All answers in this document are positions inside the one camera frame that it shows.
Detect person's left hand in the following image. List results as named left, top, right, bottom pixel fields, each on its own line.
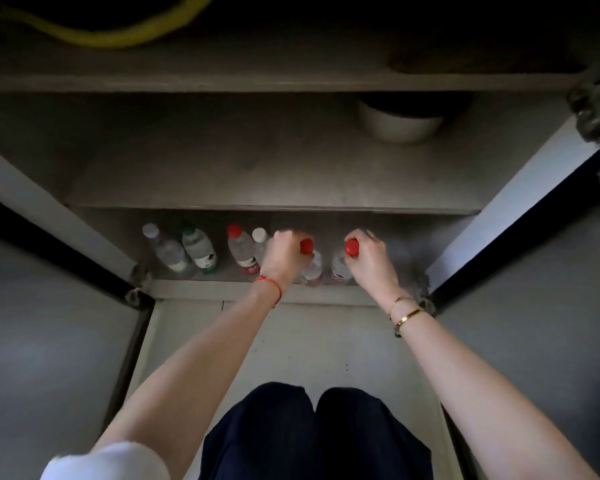
left=257, top=229, right=315, bottom=297

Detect person's right hand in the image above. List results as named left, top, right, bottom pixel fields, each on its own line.
left=343, top=228, right=403, bottom=305

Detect white-capped bottle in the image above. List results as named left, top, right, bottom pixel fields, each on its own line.
left=251, top=227, right=272, bottom=265

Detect red-capped bottle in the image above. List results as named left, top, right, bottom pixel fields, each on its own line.
left=299, top=238, right=325, bottom=287
left=226, top=223, right=260, bottom=275
left=329, top=238, right=361, bottom=285

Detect green-cap water bottle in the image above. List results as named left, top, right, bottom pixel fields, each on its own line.
left=179, top=222, right=219, bottom=275

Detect grey kitchen cabinet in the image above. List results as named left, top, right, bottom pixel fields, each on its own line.
left=0, top=0, right=600, bottom=308

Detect white-cap blue-label water bottle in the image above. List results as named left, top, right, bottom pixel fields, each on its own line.
left=141, top=223, right=197, bottom=278

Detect grey cabinet door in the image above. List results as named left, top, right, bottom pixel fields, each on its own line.
left=427, top=149, right=600, bottom=480
left=0, top=189, right=156, bottom=480

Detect person's right forearm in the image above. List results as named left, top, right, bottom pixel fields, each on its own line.
left=389, top=307, right=600, bottom=480

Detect person's left forearm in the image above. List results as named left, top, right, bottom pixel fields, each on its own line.
left=91, top=289, right=283, bottom=480

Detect metal cabinet hinge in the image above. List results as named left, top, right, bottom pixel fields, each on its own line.
left=125, top=264, right=153, bottom=308
left=417, top=279, right=437, bottom=315
left=567, top=77, right=600, bottom=188

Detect person's dark trousers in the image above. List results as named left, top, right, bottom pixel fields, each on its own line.
left=199, top=382, right=433, bottom=480

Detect person's white shirt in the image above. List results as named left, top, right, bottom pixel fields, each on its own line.
left=39, top=441, right=172, bottom=480

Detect white pot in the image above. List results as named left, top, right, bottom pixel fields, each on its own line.
left=357, top=92, right=473, bottom=145

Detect red string bracelet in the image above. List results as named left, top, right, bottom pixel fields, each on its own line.
left=251, top=275, right=283, bottom=305

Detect thin gold chain bracelet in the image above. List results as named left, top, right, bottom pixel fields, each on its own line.
left=387, top=294, right=416, bottom=321

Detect gold bangle bracelet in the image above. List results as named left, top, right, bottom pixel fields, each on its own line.
left=393, top=308, right=426, bottom=338

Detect yellow hose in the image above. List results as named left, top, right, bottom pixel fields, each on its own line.
left=0, top=0, right=212, bottom=49

